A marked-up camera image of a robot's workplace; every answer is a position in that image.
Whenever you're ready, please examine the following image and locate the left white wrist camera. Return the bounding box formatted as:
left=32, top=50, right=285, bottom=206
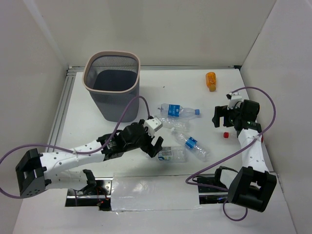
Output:
left=143, top=117, right=163, bottom=137

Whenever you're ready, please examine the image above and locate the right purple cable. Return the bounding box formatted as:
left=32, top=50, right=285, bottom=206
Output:
left=185, top=87, right=276, bottom=221

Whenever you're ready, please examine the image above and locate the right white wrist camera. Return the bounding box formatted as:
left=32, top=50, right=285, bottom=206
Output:
left=226, top=92, right=242, bottom=110

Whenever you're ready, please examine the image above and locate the purple cable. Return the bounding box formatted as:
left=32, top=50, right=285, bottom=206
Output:
left=0, top=96, right=152, bottom=198
left=185, top=87, right=276, bottom=221

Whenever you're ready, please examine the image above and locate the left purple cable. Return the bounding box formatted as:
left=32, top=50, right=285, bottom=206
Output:
left=0, top=96, right=152, bottom=198

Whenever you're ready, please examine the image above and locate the orange plastic bottle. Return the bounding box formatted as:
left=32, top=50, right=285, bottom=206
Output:
left=205, top=72, right=216, bottom=92

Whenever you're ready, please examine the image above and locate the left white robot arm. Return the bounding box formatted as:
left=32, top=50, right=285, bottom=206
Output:
left=16, top=117, right=163, bottom=198

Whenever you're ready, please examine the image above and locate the crushed clear bottle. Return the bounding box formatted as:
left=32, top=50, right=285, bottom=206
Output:
left=157, top=146, right=187, bottom=163

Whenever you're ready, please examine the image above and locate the grey mesh waste bin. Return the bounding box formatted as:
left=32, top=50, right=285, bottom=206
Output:
left=82, top=51, right=140, bottom=122

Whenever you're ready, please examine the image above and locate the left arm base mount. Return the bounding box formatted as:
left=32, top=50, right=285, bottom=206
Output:
left=65, top=176, right=113, bottom=211

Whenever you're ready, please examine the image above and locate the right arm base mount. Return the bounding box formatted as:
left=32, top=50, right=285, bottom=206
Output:
left=192, top=174, right=244, bottom=204

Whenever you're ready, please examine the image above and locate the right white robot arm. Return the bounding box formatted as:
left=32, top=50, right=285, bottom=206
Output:
left=212, top=99, right=277, bottom=212

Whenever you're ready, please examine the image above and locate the crushed blue label bottle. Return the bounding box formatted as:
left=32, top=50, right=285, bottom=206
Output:
left=171, top=128, right=210, bottom=162

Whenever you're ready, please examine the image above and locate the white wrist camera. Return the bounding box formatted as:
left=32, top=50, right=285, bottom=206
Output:
left=226, top=92, right=242, bottom=110
left=143, top=117, right=163, bottom=137

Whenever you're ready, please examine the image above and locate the aluminium frame rail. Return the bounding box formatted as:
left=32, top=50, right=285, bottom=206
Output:
left=47, top=66, right=84, bottom=145

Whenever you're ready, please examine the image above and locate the blue cap water bottle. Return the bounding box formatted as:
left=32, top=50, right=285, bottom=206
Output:
left=157, top=103, right=200, bottom=120

